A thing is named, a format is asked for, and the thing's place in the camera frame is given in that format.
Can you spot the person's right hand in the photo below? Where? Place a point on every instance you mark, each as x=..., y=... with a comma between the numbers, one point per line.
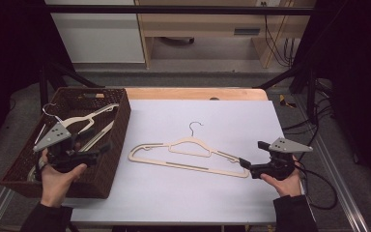
x=286, y=185

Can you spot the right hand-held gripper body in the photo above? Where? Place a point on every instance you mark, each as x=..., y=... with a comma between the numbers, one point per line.
x=286, y=146

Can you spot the beige plastic clothes hanger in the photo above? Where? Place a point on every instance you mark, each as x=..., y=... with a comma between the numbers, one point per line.
x=190, y=140
x=87, y=116

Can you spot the white cabinet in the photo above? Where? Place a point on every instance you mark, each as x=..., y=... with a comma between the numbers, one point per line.
x=99, y=38

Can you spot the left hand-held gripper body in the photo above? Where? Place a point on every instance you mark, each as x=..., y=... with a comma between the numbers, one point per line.
x=53, y=137

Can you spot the brown woven basket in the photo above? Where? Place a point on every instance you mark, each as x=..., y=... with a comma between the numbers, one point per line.
x=109, y=174

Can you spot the white table cover sheet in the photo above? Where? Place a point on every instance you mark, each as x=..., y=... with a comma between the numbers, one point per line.
x=174, y=193

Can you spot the black curtain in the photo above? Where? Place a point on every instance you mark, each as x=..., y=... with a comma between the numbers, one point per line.
x=9, y=48
x=357, y=80

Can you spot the person's left hand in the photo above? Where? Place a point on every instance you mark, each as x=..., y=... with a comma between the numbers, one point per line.
x=58, y=185

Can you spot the black horizontal frame bar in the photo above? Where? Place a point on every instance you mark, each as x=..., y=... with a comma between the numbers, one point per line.
x=174, y=9

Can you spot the light wooden desk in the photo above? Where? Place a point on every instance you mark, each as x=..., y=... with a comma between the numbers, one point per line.
x=206, y=24

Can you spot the black metal stand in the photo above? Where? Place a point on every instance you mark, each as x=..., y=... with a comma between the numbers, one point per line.
x=58, y=75
x=309, y=93

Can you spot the yellow and black tool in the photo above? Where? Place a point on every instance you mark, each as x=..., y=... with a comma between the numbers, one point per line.
x=286, y=101

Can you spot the wooden table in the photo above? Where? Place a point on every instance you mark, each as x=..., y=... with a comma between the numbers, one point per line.
x=174, y=94

